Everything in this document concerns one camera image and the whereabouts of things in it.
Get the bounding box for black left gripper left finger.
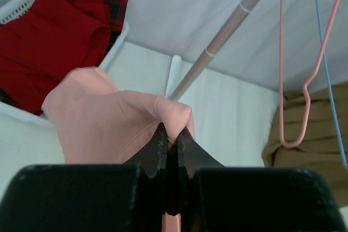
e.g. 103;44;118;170
125;123;168;179

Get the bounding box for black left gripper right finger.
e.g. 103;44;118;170
177;128;224;178

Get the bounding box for pink pleated skirt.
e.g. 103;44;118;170
41;66;196;232

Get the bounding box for pink wire hanger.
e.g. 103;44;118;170
278;0;343;148

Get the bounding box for brown pleated skirt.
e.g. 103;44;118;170
262;81;347;208

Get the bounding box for red skirt in basket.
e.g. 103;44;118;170
1;0;111;114

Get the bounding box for dark plaid skirt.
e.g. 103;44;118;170
104;0;128;52

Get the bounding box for silver clothes rack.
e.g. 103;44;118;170
168;0;260;101

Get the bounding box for white plastic laundry basket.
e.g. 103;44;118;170
1;0;129;129

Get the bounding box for blue wire hanger middle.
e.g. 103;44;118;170
313;0;348;170

